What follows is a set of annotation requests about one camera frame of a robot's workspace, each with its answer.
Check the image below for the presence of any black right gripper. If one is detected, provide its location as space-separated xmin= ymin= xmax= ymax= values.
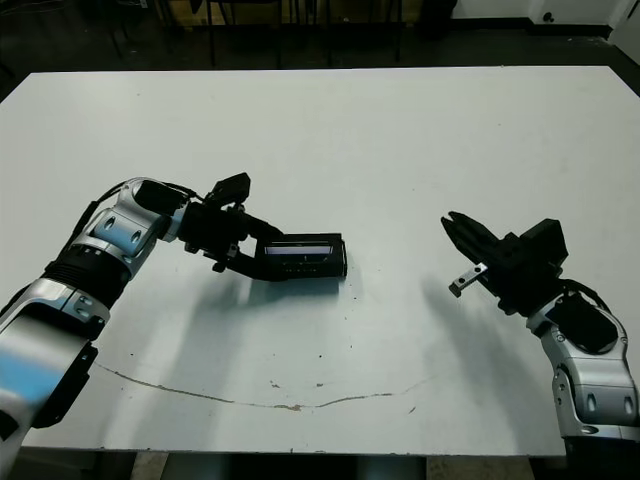
xmin=440 ymin=211 xmax=561 ymax=316

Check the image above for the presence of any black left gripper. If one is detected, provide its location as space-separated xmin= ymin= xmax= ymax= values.
xmin=180 ymin=199 xmax=284 ymax=282

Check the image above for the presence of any black box lid with window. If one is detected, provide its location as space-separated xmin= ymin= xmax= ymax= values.
xmin=253 ymin=231 xmax=350 ymax=284

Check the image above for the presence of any black chair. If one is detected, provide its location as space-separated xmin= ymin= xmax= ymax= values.
xmin=107 ymin=0 xmax=176 ymax=59
xmin=206 ymin=0 xmax=285 ymax=69

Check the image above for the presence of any black trash bin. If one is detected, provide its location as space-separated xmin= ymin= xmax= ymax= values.
xmin=417 ymin=0 xmax=459 ymax=22

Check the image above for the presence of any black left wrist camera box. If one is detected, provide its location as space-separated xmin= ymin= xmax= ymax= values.
xmin=206 ymin=172 xmax=251 ymax=207

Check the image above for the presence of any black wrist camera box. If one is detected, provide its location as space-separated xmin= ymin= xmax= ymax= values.
xmin=522 ymin=218 xmax=570 ymax=274
xmin=206 ymin=172 xmax=251 ymax=207

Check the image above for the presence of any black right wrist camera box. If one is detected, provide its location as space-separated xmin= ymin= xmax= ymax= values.
xmin=522 ymin=218 xmax=570 ymax=274

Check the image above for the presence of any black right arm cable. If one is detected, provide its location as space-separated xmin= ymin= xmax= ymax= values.
xmin=562 ymin=279 xmax=609 ymax=311

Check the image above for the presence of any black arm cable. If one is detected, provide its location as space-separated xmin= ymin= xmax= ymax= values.
xmin=562 ymin=279 xmax=609 ymax=311
xmin=72 ymin=179 xmax=206 ymax=239

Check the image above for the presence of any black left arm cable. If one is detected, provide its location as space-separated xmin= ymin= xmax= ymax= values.
xmin=72 ymin=179 xmax=206 ymax=239

